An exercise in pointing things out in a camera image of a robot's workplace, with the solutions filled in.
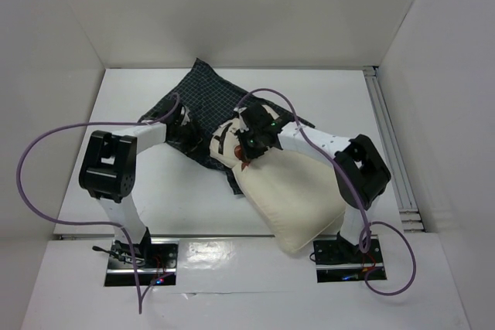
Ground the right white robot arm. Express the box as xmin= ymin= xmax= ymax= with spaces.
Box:
xmin=234 ymin=104 xmax=391 ymax=262

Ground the purple cable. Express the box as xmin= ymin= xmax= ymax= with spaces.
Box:
xmin=234 ymin=88 xmax=418 ymax=297
xmin=15 ymin=92 xmax=182 ymax=315

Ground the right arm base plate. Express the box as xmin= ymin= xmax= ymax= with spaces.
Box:
xmin=309 ymin=236 xmax=387 ymax=284

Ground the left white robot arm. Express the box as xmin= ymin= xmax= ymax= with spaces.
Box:
xmin=79 ymin=104 xmax=202 ymax=267

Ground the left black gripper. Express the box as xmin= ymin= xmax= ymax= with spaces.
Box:
xmin=170 ymin=118 xmax=215 ymax=158

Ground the dark checked pillowcase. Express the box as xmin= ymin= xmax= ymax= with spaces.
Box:
xmin=139 ymin=58 xmax=293 ymax=195

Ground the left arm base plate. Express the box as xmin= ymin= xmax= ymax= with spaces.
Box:
xmin=92 ymin=240 xmax=179 ymax=287

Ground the aluminium rail frame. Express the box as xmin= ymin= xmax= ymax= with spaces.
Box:
xmin=364 ymin=66 xmax=425 ymax=233

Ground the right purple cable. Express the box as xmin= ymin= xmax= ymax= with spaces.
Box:
xmin=234 ymin=88 xmax=418 ymax=297

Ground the cream pillow with bear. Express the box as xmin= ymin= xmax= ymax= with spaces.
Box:
xmin=210 ymin=117 xmax=346 ymax=255

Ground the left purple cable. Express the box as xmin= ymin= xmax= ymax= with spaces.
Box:
xmin=15 ymin=92 xmax=182 ymax=315

